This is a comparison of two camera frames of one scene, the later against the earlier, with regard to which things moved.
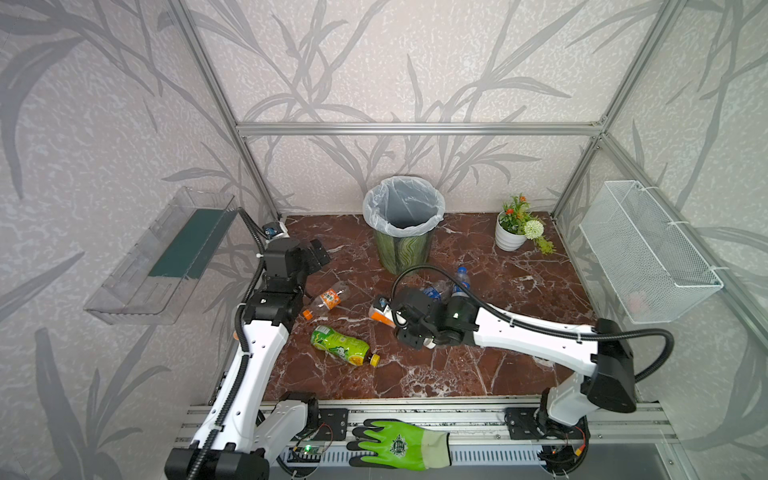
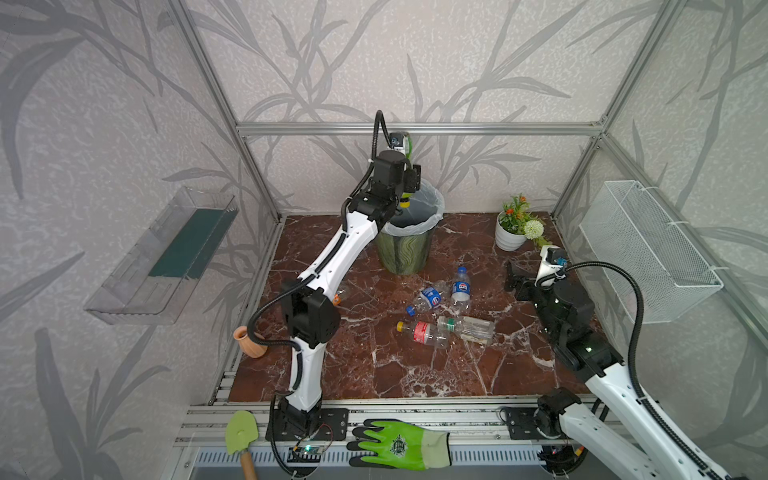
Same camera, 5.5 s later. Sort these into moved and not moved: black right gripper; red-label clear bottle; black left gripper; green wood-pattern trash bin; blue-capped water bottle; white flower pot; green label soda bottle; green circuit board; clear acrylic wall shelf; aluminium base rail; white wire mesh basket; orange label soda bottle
Moved: black right gripper; green label soda bottle; black left gripper; red-label clear bottle
Not moved: blue-capped water bottle; green circuit board; orange label soda bottle; aluminium base rail; white flower pot; green wood-pattern trash bin; clear acrylic wall shelf; white wire mesh basket
